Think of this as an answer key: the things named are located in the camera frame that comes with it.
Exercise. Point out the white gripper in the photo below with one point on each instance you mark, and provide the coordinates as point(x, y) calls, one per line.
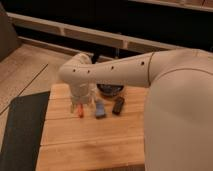
point(82, 94)

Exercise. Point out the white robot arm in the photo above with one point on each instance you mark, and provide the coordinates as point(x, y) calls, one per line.
point(178, 115)

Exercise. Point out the orange marker pen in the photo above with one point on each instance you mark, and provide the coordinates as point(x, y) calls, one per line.
point(80, 110)

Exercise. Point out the dark round bowl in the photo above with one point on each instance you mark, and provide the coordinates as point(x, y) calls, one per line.
point(109, 90)

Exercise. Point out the black rectangular device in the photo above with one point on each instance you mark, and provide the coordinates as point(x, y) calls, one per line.
point(117, 108)

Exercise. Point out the black floor mat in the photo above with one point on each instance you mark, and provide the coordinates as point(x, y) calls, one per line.
point(23, 132)

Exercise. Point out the white shelf rail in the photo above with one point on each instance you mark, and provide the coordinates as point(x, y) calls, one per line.
point(90, 35)

